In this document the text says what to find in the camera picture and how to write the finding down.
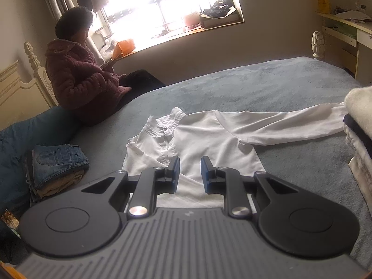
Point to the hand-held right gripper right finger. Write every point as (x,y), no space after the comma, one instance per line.
(205,175)

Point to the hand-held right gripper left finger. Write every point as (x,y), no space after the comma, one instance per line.
(174,174)

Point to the white shirt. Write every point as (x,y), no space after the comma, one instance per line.
(203,133)

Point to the grey blanket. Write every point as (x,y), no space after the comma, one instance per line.
(261,87)

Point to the folded beige pants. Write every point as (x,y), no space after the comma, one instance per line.
(64,184)

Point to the folded blue jeans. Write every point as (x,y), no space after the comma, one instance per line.
(58,159)

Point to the orange bag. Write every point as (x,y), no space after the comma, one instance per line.
(125,48)

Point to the teal duvet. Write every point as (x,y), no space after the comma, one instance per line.
(35,130)

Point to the folded white cloth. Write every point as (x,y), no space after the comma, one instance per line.
(359,180)

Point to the pink container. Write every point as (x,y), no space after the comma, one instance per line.
(191,20)

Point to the cardboard box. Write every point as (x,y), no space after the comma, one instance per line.
(223,20)

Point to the folded black garment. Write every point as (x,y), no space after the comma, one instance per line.
(359,128)

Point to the dark crumpled bag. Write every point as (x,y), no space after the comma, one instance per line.
(218,7)

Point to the folded cream fleece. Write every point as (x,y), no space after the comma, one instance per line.
(360,104)

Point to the black smartphone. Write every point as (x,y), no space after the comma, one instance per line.
(10,219)

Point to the window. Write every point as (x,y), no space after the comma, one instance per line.
(162,3)

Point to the cream bedpost finial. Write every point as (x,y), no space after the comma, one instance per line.
(317,43)

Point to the cream carved headboard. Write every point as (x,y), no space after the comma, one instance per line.
(14,93)

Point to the cream desk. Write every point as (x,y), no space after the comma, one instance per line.
(364,35)

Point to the pile of papers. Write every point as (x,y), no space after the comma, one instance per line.
(351,15)

